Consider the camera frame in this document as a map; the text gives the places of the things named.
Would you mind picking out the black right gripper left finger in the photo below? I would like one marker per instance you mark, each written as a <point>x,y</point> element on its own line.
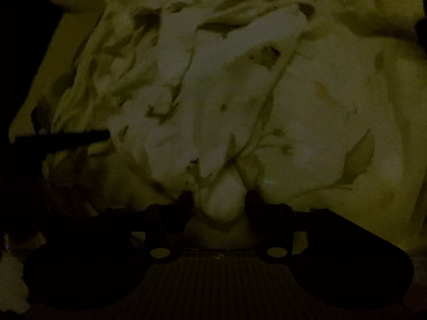
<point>120,257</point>

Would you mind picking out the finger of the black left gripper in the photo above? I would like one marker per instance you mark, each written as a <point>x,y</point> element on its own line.
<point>63,139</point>

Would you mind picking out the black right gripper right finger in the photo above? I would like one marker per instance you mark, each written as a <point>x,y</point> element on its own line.
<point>342,263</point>

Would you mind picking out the white speckled small garment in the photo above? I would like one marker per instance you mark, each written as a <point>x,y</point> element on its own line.
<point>188,141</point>

